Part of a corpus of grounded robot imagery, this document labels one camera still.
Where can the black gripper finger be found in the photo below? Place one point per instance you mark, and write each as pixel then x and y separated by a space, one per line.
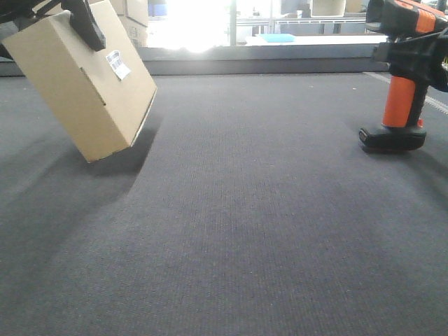
pixel 84 24

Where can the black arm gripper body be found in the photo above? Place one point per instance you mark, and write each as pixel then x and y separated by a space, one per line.
pixel 420 59

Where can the orange black barcode scanner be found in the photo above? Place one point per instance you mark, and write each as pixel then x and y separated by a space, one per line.
pixel 401 127

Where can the brown cardboard package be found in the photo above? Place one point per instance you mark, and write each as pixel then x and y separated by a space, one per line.
pixel 101 114

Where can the stacked cardboard boxes background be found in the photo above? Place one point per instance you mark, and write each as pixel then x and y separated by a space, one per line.
pixel 134 17

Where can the white barcode label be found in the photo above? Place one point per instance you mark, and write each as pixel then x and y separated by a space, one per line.
pixel 120 69

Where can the white background table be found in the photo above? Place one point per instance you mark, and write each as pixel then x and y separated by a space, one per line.
pixel 320 40

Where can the light blue tray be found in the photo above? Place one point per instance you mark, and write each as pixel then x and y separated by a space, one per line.
pixel 276 38

